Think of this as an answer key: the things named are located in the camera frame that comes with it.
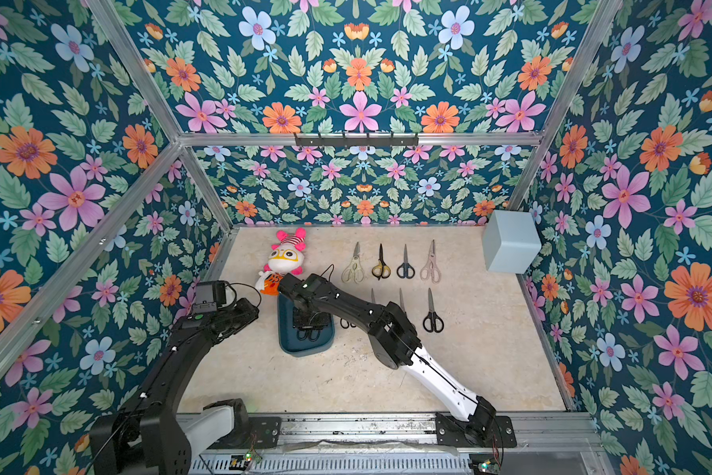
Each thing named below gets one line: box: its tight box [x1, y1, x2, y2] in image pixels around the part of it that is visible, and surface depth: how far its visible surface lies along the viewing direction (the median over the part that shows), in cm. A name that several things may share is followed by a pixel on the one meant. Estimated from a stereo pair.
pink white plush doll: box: [255, 227, 307, 296], surface depth 103 cm
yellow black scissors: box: [371, 243, 392, 281], surface depth 108 cm
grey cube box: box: [482, 209, 542, 275], surface depth 100 cm
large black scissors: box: [422, 286, 445, 334], surface depth 95 cm
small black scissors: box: [396, 243, 417, 280], surface depth 109 cm
